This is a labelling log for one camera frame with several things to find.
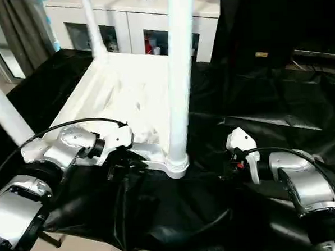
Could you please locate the white plastic table top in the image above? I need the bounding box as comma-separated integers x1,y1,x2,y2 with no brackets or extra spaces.
16,48,193,188

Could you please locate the white plastic table leg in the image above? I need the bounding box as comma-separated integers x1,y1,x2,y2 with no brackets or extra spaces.
0,66,38,148
81,0,111,62
157,0,204,169

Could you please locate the black plastic mat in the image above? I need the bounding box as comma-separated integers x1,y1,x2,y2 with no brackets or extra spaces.
0,34,335,251

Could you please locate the black stand leg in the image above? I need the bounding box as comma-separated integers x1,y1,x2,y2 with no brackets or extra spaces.
38,231,63,250

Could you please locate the white glass-door cabinet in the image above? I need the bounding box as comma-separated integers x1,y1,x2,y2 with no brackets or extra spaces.
44,0,224,71

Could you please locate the light blue patterned strip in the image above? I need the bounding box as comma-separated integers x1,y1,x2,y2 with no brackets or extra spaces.
45,12,62,53

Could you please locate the black box with yellow label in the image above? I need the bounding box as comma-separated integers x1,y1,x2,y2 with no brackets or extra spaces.
208,0,297,72

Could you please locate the grey-brown curtain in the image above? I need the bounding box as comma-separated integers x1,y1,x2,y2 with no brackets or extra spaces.
0,0,57,80

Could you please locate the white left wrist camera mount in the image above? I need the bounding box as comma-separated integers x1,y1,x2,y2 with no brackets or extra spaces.
92,124,137,167

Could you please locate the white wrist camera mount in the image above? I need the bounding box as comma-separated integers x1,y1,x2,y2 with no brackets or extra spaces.
92,124,137,167
224,126,262,185

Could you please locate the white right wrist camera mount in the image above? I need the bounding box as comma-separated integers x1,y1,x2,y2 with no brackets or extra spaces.
224,126,262,185

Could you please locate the dark metal rail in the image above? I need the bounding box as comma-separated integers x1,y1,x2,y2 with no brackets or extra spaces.
292,48,335,67

